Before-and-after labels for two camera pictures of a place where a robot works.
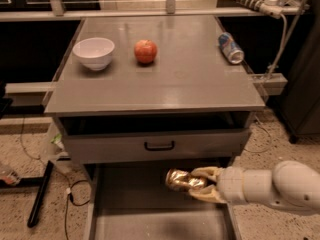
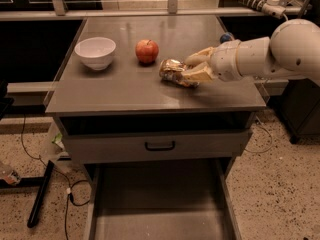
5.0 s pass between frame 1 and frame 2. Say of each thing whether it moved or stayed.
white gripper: moved
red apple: stayed
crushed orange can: moved
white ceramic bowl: stayed
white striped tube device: stayed
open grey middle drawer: stayed
